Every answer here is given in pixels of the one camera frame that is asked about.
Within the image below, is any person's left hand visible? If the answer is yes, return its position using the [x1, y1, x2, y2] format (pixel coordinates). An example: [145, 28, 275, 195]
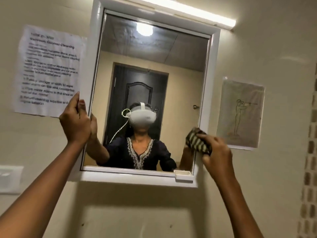
[59, 92, 92, 145]

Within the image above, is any person's right hand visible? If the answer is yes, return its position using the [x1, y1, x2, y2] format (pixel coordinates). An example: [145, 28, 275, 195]
[197, 133, 234, 183]

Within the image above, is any striped cleaning cloth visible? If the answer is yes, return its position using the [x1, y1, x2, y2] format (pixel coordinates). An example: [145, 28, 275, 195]
[185, 127, 213, 157]

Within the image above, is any white framed wall mirror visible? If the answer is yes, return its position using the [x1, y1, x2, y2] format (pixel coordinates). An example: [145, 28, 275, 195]
[68, 0, 221, 188]

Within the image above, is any person's left forearm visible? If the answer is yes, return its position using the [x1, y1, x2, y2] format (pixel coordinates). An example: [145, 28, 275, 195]
[0, 140, 88, 238]

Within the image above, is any person's right forearm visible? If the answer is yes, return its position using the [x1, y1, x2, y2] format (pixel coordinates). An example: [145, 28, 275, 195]
[214, 176, 264, 238]

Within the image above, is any line drawing paper sheet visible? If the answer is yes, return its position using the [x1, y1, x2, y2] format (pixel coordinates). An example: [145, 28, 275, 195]
[216, 76, 265, 151]

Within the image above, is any white plastic mirror latch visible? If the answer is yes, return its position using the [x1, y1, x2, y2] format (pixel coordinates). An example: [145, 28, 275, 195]
[174, 170, 194, 183]

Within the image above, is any printed white paper sheet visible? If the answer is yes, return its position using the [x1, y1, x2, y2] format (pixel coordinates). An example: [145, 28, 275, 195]
[14, 24, 88, 119]

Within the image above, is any white tube light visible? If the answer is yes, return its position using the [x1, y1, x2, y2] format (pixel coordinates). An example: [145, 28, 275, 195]
[134, 0, 237, 30]

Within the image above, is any white wall switch plate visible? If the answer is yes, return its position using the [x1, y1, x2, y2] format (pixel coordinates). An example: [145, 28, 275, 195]
[0, 165, 24, 195]

